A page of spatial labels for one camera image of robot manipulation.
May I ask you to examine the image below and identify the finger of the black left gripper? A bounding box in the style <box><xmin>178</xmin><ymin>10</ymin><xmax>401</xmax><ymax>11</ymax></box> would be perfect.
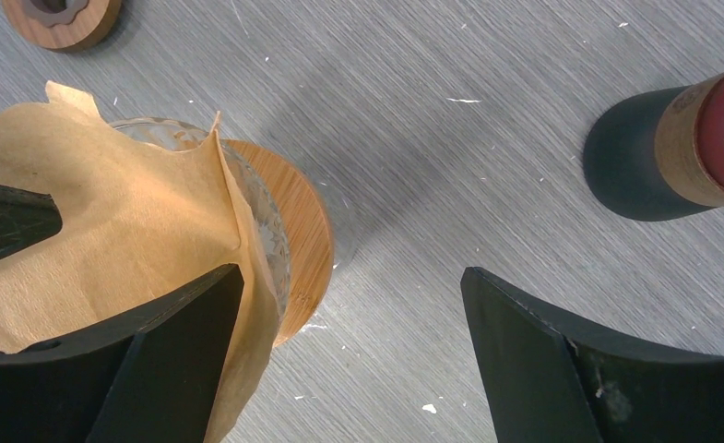
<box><xmin>0</xmin><ymin>185</ymin><xmax>63</xmax><ymax>260</ymax></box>

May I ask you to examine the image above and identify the clear glass dripper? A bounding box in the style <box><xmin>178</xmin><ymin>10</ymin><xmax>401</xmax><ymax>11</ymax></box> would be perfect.
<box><xmin>111</xmin><ymin>117</ymin><xmax>291</xmax><ymax>321</ymax></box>

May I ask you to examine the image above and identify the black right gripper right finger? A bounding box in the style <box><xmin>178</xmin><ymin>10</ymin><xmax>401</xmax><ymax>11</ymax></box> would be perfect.
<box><xmin>460</xmin><ymin>267</ymin><xmax>724</xmax><ymax>442</ymax></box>

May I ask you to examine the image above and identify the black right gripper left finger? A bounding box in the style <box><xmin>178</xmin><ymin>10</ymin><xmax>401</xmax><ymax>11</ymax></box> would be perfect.
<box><xmin>0</xmin><ymin>264</ymin><xmax>243</xmax><ymax>442</ymax></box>

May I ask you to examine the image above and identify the brown paper coffee filter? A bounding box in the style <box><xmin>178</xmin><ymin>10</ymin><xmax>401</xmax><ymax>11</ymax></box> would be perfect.
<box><xmin>0</xmin><ymin>82</ymin><xmax>279</xmax><ymax>442</ymax></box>

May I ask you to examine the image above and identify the red and black carafe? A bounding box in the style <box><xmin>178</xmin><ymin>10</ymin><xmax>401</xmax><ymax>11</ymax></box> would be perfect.
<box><xmin>582</xmin><ymin>73</ymin><xmax>724</xmax><ymax>222</ymax></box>

